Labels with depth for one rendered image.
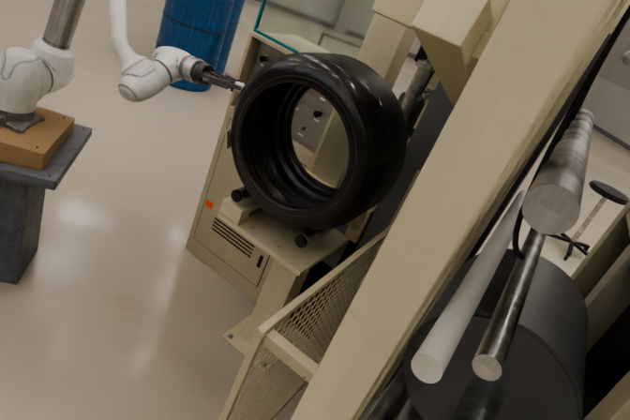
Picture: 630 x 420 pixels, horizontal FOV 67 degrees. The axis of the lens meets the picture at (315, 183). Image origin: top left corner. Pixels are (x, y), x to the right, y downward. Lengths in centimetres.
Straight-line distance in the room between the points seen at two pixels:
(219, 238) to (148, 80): 113
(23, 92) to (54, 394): 111
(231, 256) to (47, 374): 99
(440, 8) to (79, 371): 185
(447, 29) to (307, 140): 142
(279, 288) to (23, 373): 101
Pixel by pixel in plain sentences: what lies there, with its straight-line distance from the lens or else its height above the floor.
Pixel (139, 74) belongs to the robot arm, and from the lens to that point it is 176.
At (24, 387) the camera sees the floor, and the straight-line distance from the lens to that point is 215.
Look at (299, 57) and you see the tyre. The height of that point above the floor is 141.
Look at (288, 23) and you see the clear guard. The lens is 222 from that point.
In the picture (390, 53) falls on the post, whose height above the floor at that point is 149.
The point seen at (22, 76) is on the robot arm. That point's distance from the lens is 207.
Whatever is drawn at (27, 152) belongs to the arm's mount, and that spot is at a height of 71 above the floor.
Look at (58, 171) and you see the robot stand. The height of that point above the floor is 65.
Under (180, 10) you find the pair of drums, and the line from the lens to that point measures 490.
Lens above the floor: 172
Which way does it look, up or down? 25 degrees down
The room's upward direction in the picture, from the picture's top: 23 degrees clockwise
